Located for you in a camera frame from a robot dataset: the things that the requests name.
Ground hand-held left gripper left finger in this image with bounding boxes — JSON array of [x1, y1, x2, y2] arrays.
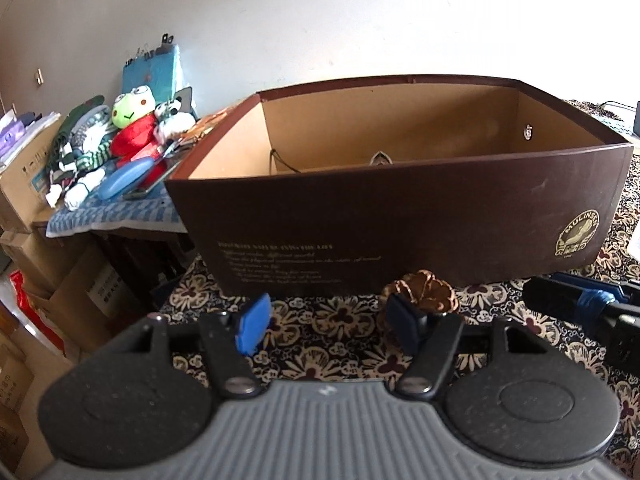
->
[[139, 293, 273, 402]]

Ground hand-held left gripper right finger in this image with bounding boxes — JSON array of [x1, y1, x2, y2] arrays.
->
[[386, 292, 546, 402]]

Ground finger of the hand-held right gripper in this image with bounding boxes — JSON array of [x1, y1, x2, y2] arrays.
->
[[522, 275, 640, 322], [602, 310, 640, 378]]

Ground large brown pine cone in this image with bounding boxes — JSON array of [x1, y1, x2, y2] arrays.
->
[[381, 269, 458, 321]]

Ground brown cardboard box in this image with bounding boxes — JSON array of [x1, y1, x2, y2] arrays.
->
[[164, 74, 635, 297]]

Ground dark wooden side table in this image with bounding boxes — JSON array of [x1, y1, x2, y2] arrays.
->
[[32, 220, 201, 311]]

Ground cardboard box with white label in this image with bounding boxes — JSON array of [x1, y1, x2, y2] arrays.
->
[[30, 245, 166, 351]]

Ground grey tablet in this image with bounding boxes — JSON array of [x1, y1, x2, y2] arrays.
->
[[122, 152, 186, 201]]

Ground blue patterned cloth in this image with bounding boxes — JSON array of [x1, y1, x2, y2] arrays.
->
[[46, 192, 188, 238]]

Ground blue glasses case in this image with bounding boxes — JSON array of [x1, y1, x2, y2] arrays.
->
[[95, 156, 157, 202]]

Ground orange cover book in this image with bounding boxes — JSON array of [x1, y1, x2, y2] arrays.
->
[[182, 107, 241, 146]]

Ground black and white plush toy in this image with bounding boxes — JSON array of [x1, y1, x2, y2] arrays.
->
[[154, 99, 196, 138]]

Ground small cardboard box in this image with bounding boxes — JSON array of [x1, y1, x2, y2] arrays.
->
[[0, 230, 108, 296]]

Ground red plastic bag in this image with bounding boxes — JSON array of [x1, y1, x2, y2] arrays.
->
[[9, 270, 68, 356]]

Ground green striped plush toy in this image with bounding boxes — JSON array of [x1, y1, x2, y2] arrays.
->
[[47, 135, 118, 211]]

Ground grey patterned cloth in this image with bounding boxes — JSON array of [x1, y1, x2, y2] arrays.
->
[[70, 110, 113, 153]]

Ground printed cardboard box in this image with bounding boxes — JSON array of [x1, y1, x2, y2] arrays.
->
[[0, 355, 36, 461]]

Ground large cardboard box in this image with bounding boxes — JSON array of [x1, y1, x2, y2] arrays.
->
[[0, 120, 66, 233]]

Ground teal bag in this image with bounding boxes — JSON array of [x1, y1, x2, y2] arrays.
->
[[121, 44, 187, 106]]

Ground dark green cloth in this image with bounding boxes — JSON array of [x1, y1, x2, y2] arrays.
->
[[52, 95, 107, 148]]

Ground white papers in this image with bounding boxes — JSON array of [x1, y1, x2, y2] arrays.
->
[[0, 110, 61, 171]]

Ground purple tissue pack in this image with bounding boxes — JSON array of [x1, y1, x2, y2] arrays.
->
[[0, 110, 26, 158]]

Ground black cable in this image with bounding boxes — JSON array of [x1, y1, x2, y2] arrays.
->
[[575, 100, 638, 116]]

